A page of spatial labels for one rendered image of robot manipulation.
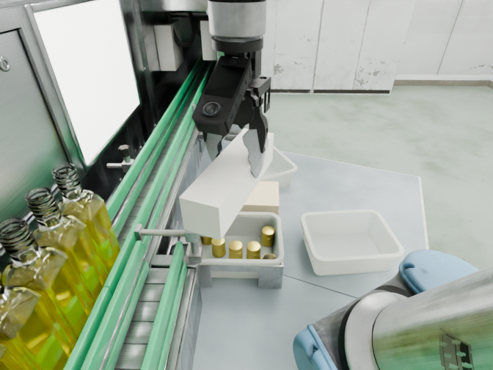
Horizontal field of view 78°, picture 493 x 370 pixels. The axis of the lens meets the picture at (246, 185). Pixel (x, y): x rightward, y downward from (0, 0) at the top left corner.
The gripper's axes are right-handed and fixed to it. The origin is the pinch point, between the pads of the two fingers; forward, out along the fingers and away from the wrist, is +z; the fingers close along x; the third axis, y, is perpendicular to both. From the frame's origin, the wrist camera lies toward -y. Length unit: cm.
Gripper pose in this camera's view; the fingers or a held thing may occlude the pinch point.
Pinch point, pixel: (234, 169)
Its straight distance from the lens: 51.6
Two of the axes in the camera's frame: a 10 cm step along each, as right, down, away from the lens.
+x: -9.3, -2.1, 3.0
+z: 0.0, 8.2, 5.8
